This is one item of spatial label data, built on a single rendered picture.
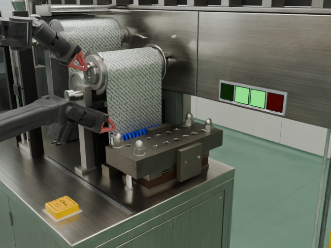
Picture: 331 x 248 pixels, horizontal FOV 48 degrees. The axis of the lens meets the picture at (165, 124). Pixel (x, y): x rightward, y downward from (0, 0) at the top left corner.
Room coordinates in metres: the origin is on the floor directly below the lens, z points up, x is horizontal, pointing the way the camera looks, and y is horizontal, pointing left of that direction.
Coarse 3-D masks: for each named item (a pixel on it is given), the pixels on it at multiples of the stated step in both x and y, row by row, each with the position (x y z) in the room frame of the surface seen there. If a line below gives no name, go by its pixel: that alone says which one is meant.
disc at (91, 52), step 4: (88, 52) 1.22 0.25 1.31; (92, 52) 1.20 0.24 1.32; (96, 52) 1.19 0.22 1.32; (84, 56) 1.24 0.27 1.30; (96, 56) 1.19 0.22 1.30; (100, 56) 1.17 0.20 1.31; (100, 60) 1.17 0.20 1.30; (104, 64) 1.15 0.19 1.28; (104, 68) 1.15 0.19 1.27; (104, 72) 1.16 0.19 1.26; (104, 76) 1.16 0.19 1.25; (104, 80) 1.16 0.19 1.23; (104, 84) 1.16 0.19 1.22; (100, 88) 1.18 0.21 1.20; (104, 88) 1.16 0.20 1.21; (92, 92) 1.22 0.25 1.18; (96, 92) 1.20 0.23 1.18; (100, 92) 1.18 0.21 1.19
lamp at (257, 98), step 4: (252, 92) 1.12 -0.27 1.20; (256, 92) 1.11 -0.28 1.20; (260, 92) 1.10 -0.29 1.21; (264, 92) 1.09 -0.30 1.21; (252, 96) 1.12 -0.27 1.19; (256, 96) 1.11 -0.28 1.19; (260, 96) 1.10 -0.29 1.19; (264, 96) 1.09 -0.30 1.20; (252, 100) 1.12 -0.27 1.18; (256, 100) 1.11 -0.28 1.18; (260, 100) 1.10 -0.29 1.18; (264, 100) 1.09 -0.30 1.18; (252, 104) 1.12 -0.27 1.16; (256, 104) 1.11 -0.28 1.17; (260, 104) 1.10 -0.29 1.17; (264, 104) 1.09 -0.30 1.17
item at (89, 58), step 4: (88, 56) 1.21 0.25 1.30; (92, 56) 1.19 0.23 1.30; (88, 60) 1.21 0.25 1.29; (92, 60) 1.19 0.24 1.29; (96, 60) 1.17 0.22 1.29; (96, 64) 1.17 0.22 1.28; (100, 64) 1.16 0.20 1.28; (100, 68) 1.16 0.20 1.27; (100, 72) 1.16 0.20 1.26; (100, 76) 1.16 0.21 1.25; (100, 80) 1.16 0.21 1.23; (88, 84) 1.22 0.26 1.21; (96, 84) 1.18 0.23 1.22; (100, 84) 1.16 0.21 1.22; (92, 88) 1.20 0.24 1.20; (96, 88) 1.18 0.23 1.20
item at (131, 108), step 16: (160, 80) 1.31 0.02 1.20; (112, 96) 1.17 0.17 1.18; (128, 96) 1.21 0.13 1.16; (144, 96) 1.26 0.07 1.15; (160, 96) 1.31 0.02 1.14; (112, 112) 1.17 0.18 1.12; (128, 112) 1.21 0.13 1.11; (144, 112) 1.26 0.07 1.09; (160, 112) 1.31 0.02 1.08; (128, 128) 1.21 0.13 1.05
